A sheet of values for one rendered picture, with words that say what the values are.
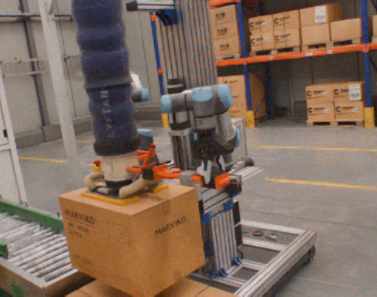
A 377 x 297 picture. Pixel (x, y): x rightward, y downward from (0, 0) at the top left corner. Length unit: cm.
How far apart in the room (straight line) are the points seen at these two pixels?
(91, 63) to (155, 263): 92
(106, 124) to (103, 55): 31
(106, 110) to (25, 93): 1050
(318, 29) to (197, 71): 668
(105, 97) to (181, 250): 78
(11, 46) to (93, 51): 1048
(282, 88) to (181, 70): 841
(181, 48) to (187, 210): 109
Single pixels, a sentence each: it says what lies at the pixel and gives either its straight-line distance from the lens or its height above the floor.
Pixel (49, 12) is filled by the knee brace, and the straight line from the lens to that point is 563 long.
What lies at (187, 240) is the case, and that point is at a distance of 203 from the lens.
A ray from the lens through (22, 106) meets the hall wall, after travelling 1234.
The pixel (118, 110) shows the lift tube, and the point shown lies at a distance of 194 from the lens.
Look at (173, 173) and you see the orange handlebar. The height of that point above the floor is 121.
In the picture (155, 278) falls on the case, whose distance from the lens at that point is 194.
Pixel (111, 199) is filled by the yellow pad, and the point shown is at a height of 109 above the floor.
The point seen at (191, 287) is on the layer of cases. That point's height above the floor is 54.
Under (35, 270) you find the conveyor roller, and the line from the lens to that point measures 283.
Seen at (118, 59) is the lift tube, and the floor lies 171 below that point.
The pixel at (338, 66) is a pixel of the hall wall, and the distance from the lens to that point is 1043.
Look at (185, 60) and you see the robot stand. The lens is 264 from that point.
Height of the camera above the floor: 165
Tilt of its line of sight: 11 degrees down
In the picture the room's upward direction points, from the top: 7 degrees counter-clockwise
